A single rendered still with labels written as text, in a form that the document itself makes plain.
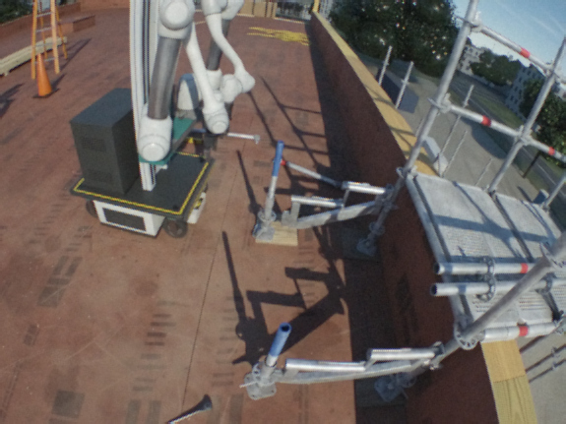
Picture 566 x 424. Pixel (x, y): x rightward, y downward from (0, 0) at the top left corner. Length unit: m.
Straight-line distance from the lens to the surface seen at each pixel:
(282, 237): 2.18
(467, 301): 1.37
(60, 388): 1.87
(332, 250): 2.24
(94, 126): 1.86
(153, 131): 1.38
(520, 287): 1.08
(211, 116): 1.40
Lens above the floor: 1.61
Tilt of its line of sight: 42 degrees down
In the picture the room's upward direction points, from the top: 13 degrees clockwise
